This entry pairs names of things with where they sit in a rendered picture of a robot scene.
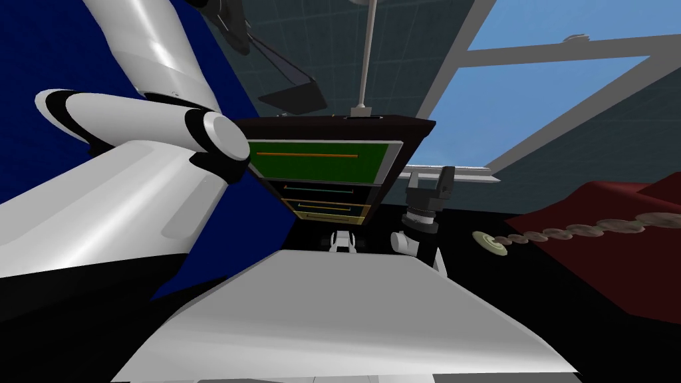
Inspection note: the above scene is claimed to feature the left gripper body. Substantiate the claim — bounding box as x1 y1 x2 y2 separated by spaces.
183 0 252 57

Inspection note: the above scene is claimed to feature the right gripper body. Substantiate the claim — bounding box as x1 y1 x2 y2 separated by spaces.
405 186 444 216

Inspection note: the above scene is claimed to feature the dark drawer front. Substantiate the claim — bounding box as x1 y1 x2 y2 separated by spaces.
265 179 382 206

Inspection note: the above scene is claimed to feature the dark brown drawer cabinet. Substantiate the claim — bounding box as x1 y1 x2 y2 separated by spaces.
233 114 438 227

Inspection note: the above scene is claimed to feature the ochre drawer front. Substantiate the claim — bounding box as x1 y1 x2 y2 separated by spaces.
280 197 372 219

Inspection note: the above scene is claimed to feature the green drawer front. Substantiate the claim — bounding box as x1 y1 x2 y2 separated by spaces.
247 140 404 186

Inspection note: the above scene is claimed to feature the large grey-framed window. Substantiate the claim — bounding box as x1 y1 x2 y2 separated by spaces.
398 0 681 185

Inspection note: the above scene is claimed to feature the black flat panel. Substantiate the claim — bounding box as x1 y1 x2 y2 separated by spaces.
247 36 329 116

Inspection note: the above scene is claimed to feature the pale yellow drawer front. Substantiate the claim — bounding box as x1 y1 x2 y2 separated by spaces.
292 209 368 227

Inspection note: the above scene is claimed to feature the grey lamp pole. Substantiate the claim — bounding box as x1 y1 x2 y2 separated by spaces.
348 0 382 120

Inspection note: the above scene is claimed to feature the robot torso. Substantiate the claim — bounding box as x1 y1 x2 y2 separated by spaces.
110 228 583 383

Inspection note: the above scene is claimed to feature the dark red sofa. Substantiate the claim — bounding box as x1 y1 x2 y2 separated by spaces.
502 171 681 326

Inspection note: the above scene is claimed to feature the beige disc chain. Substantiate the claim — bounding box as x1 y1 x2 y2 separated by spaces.
472 211 681 258

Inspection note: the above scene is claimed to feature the teal bar handle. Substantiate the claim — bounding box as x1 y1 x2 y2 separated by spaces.
297 201 352 213
283 185 355 195

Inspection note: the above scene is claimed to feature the orange bar handle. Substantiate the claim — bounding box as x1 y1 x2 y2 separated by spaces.
255 152 360 160

